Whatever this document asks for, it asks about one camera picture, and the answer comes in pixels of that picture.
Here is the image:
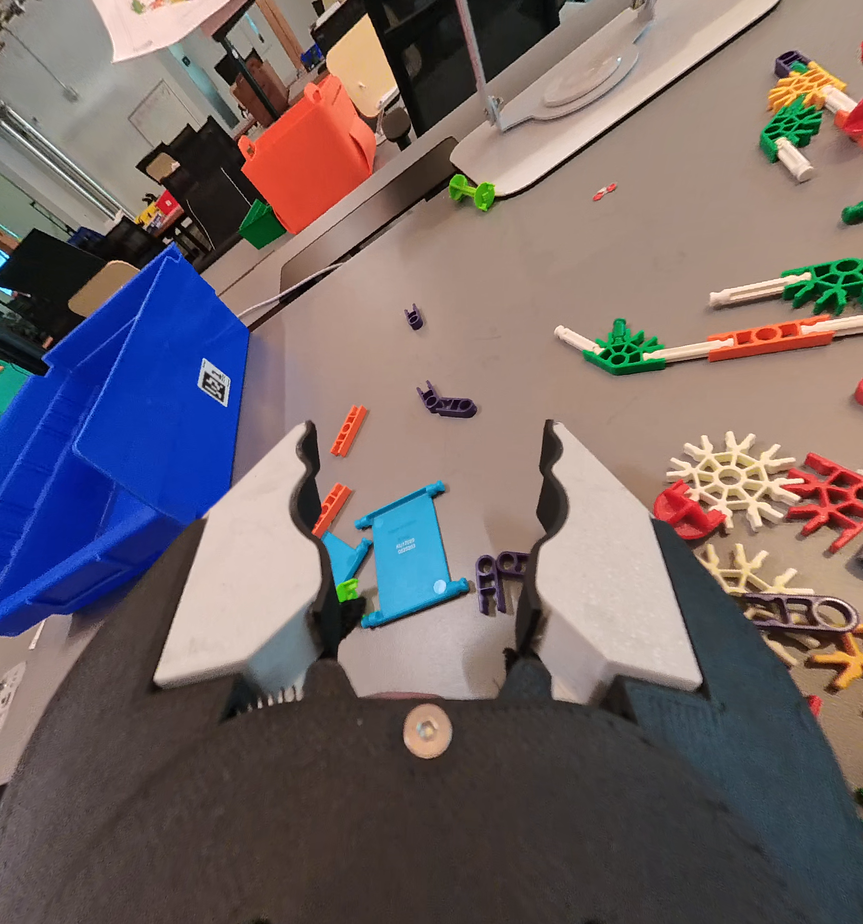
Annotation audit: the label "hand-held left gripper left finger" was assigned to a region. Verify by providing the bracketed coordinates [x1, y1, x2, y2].
[152, 421, 335, 690]

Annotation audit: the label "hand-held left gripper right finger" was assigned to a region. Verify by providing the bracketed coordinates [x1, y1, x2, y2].
[514, 419, 704, 706]

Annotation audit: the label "cyan toy panel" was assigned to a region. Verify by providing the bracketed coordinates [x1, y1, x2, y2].
[354, 479, 470, 630]
[320, 530, 374, 587]

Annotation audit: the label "red toy spool piece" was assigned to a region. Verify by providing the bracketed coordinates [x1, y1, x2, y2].
[651, 479, 729, 541]

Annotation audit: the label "orange toy connector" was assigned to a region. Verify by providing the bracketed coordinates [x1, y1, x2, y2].
[312, 482, 353, 537]
[330, 403, 369, 458]

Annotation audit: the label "white snowflake toy connector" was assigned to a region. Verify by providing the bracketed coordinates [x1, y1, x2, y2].
[665, 431, 802, 533]
[693, 541, 818, 668]

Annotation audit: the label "blue plastic bin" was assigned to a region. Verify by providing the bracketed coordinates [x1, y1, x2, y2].
[0, 242, 251, 638]

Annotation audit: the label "joined purple toy connectors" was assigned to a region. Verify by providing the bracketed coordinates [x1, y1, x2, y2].
[416, 380, 479, 420]

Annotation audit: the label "yellow toy connector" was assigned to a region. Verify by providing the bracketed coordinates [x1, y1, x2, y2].
[807, 622, 863, 717]

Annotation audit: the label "beige chair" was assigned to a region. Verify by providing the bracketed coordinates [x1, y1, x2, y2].
[67, 260, 142, 319]
[325, 13, 404, 118]

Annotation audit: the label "green plastic bin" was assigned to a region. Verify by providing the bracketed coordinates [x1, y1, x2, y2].
[238, 198, 288, 251]

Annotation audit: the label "black monitor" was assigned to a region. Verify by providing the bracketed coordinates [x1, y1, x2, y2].
[0, 229, 118, 323]

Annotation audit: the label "red yellow boxes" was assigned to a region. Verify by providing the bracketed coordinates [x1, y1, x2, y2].
[134, 189, 185, 226]

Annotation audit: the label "black cabinet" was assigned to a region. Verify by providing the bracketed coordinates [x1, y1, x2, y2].
[137, 115, 267, 268]

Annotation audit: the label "lime green toy spool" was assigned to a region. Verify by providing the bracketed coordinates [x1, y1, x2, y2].
[448, 173, 496, 212]

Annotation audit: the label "orange plastic bin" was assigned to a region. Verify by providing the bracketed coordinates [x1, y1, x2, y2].
[239, 72, 378, 235]

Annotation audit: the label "brown cardboard boxes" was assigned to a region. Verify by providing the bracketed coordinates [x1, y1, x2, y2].
[229, 56, 292, 125]

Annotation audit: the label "white printed paper sheet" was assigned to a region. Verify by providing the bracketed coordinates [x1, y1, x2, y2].
[91, 0, 234, 64]

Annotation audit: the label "white cable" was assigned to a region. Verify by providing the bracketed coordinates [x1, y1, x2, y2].
[238, 261, 347, 320]

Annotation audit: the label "white wall board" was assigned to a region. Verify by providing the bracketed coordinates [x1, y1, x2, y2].
[128, 79, 203, 143]

